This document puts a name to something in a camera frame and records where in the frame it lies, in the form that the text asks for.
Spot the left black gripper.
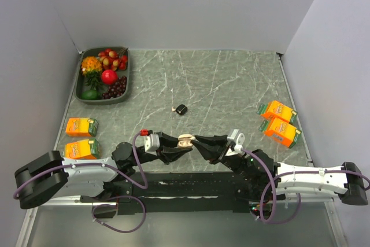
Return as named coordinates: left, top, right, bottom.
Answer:
left=130, top=132, right=193, bottom=167

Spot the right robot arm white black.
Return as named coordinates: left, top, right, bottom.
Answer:
left=191, top=133, right=369, bottom=206

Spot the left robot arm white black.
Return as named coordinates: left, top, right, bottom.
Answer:
left=13, top=130, right=195, bottom=209

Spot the beige earbud charging case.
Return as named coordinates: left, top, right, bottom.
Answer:
left=177, top=134, right=195, bottom=148

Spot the orange juice box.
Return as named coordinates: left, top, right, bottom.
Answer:
left=65, top=117, right=99, bottom=137
left=259, top=117, right=302, bottom=149
left=64, top=138, right=101, bottom=160
left=257, top=100, right=298, bottom=124

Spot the black earbud charging case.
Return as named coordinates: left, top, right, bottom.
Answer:
left=175, top=104, right=188, bottom=115

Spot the green avocado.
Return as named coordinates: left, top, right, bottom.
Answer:
left=80, top=89, right=100, bottom=100

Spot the red apple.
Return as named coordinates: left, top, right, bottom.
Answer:
left=101, top=69, right=119, bottom=85

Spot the dark grey fruit tray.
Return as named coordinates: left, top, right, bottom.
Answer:
left=74, top=46, right=130, bottom=105

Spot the orange juice box lower left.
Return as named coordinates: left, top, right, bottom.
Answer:
left=64, top=138, right=101, bottom=160

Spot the dark grape bunch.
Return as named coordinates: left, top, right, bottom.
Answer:
left=102, top=76, right=127, bottom=99

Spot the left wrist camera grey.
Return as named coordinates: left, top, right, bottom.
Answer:
left=140, top=130, right=160, bottom=155

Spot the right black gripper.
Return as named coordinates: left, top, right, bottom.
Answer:
left=191, top=134, right=253, bottom=180

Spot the orange juice box lower right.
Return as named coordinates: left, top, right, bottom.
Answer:
left=259, top=117, right=302, bottom=149

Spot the orange juice box upper left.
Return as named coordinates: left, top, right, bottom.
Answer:
left=65, top=117, right=99, bottom=137

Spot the orange juice box upper right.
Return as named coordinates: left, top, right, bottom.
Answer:
left=257, top=100, right=298, bottom=124

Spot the red cherry bunch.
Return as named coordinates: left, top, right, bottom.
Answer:
left=98, top=48, right=128, bottom=71

